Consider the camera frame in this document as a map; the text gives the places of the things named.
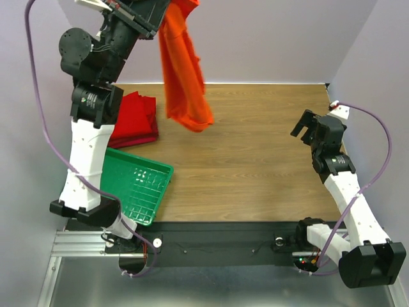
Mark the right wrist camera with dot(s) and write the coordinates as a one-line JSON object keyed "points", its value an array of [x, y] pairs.
{"points": [[339, 111]]}

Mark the folded dark red t shirt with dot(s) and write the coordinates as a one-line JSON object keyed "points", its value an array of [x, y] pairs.
{"points": [[140, 140]]}

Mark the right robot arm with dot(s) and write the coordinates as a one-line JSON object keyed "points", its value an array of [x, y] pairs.
{"points": [[363, 252]]}

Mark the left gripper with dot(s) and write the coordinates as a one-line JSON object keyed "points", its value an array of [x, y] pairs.
{"points": [[146, 16]]}

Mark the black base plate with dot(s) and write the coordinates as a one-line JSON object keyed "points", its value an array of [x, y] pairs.
{"points": [[216, 244]]}

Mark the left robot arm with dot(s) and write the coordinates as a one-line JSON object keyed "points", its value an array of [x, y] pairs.
{"points": [[95, 64]]}

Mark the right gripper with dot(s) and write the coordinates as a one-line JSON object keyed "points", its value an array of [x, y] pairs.
{"points": [[312, 126]]}

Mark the orange t shirt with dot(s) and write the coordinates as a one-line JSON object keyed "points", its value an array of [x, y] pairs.
{"points": [[184, 86]]}

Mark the aluminium frame rail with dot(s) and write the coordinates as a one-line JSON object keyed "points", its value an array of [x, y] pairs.
{"points": [[68, 244]]}

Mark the green plastic tray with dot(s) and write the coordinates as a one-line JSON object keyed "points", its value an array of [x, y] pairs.
{"points": [[139, 183]]}

